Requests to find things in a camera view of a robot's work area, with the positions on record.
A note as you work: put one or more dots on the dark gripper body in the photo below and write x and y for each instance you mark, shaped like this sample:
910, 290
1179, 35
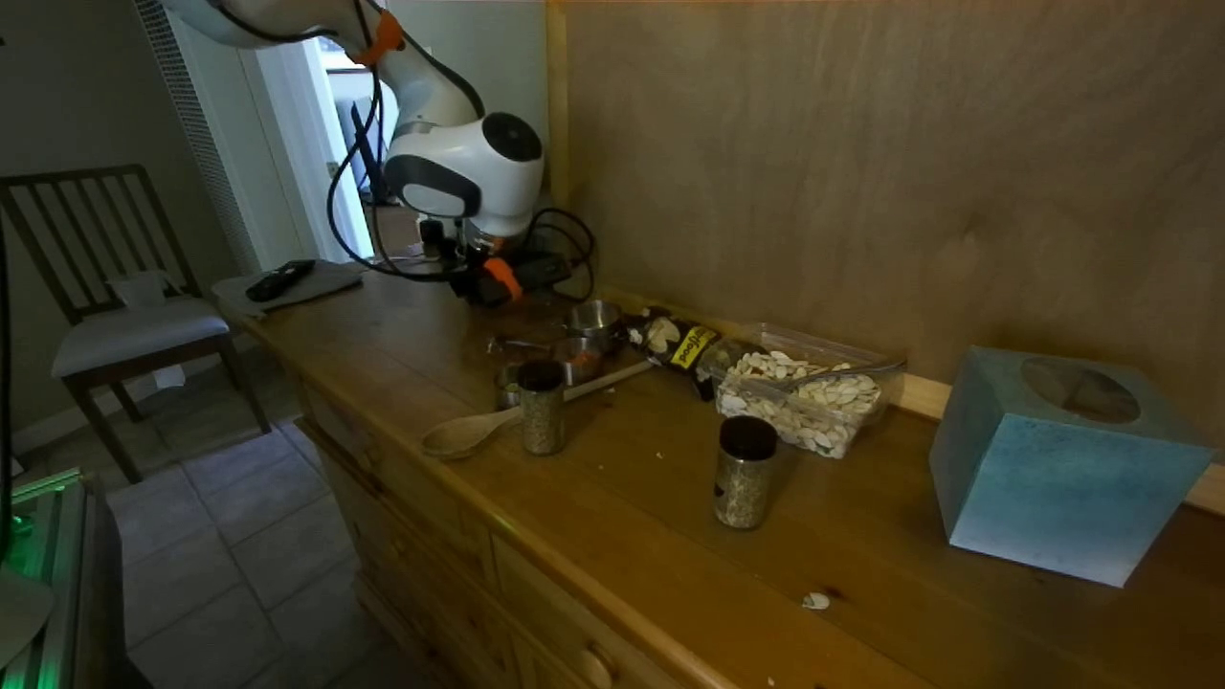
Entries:
478, 261

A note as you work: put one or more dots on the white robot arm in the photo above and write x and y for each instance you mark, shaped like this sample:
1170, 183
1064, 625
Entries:
446, 159

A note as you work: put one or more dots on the black yellow labelled bottle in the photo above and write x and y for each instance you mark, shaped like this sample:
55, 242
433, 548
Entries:
684, 344

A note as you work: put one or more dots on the medium metal measuring cup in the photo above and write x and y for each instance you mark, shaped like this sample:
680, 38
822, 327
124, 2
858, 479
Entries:
509, 344

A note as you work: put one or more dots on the large metal measuring cup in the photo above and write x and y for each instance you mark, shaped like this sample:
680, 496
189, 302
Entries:
594, 334

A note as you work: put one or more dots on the grey flat pad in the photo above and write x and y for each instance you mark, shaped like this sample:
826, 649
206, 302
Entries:
319, 285

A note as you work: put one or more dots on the wooden spoon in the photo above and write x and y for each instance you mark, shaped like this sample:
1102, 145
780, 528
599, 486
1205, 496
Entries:
461, 428

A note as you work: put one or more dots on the black remote control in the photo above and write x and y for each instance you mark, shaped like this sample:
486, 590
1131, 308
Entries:
282, 282

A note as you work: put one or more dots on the white door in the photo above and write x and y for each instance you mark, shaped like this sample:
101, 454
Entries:
313, 153

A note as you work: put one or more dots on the wooden pine dresser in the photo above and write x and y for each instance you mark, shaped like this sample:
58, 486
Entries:
599, 510

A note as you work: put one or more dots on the grey seat cushion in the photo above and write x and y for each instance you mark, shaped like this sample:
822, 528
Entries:
139, 334

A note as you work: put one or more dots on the white printed cylindrical container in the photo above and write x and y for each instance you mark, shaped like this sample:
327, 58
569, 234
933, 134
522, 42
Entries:
797, 408

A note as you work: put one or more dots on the clear plastic tray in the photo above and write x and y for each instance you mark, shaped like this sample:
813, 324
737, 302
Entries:
842, 344

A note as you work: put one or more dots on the dark slatted chair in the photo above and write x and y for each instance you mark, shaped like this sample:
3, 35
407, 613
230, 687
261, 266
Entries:
90, 230

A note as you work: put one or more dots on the round wooden drawer knob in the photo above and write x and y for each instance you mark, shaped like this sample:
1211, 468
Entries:
594, 666

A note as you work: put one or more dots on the brown plywood board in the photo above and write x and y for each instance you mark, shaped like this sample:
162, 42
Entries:
892, 167

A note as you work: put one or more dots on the small white crumb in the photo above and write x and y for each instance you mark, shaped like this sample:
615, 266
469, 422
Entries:
817, 597

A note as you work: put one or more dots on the green lit equipment case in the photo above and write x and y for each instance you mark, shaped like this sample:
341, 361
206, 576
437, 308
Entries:
44, 520

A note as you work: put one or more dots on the blue cube box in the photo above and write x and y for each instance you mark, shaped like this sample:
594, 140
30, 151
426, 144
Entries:
1047, 500

